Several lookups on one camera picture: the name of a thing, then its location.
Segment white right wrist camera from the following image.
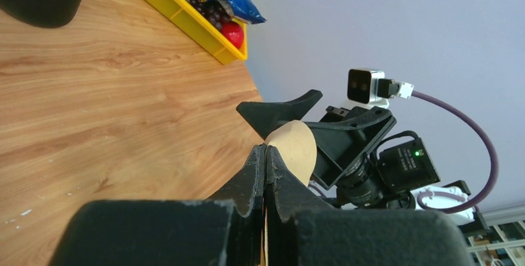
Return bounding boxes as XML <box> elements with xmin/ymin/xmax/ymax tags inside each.
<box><xmin>347</xmin><ymin>69</ymin><xmax>414</xmax><ymax>109</ymax></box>

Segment red apple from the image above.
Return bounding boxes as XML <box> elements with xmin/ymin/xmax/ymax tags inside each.
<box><xmin>221</xmin><ymin>21</ymin><xmax>245</xmax><ymax>49</ymax></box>

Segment yellow plastic bin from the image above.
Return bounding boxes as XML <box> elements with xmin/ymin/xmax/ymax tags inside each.
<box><xmin>144</xmin><ymin>0</ymin><xmax>248</xmax><ymax>64</ymax></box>

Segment brown paper coffee filter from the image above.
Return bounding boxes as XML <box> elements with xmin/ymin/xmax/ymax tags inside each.
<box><xmin>264</xmin><ymin>120</ymin><xmax>317</xmax><ymax>186</ymax></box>

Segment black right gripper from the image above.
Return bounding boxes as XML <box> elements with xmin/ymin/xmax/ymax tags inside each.
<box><xmin>236</xmin><ymin>89</ymin><xmax>440</xmax><ymax>208</ymax></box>

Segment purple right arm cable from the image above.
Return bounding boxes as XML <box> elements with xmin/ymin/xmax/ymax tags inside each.
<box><xmin>307</xmin><ymin>90</ymin><xmax>500</xmax><ymax>215</ymax></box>

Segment aluminium frame rail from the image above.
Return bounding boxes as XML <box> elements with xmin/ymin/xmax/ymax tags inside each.
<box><xmin>467</xmin><ymin>204</ymin><xmax>524</xmax><ymax>265</ymax></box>

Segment dark grape bunch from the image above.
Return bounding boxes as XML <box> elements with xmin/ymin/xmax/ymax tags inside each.
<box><xmin>185</xmin><ymin>0</ymin><xmax>232</xmax><ymax>31</ymax></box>

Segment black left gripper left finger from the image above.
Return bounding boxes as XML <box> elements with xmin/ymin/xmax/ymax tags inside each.
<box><xmin>50</xmin><ymin>145</ymin><xmax>266</xmax><ymax>265</ymax></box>

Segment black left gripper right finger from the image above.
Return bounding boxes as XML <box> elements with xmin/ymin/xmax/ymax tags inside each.
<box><xmin>265</xmin><ymin>146</ymin><xmax>473</xmax><ymax>265</ymax></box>

